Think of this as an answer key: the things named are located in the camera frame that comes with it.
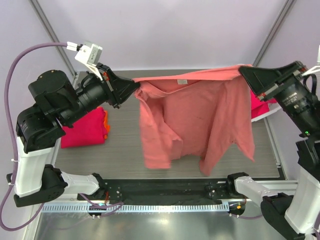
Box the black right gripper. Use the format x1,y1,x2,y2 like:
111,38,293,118
239,57,320,133

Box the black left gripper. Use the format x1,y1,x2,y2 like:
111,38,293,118
57,62,139,126

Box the salmon pink t-shirt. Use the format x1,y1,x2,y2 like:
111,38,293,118
134,65,255,175

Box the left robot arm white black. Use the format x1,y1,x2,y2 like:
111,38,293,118
10,63,140,207

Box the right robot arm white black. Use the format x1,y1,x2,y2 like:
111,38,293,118
225,61,320,240

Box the crimson t-shirt in basket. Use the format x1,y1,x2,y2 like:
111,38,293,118
250,90,277,119

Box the white plastic laundry basket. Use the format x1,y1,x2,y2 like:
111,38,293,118
251,103,282,123

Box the folded crimson t-shirt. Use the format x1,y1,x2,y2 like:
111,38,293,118
60,107,106,149

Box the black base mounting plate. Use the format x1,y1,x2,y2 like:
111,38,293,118
102,178,236,201

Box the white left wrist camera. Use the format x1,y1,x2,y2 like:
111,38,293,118
74,41,103,74

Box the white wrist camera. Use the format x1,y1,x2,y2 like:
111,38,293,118
74,41,103,74
316,45,320,64

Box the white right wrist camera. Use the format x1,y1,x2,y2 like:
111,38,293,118
316,45,320,64

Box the right aluminium frame post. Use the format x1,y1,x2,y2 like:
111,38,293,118
252,0,297,67

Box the aluminium frame post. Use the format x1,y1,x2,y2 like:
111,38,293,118
252,0,297,67
28,0,77,77

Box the left aluminium frame post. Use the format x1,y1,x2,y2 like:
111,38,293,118
28,0,77,77

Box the perforated aluminium rail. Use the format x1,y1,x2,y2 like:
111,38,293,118
42,202,230,213

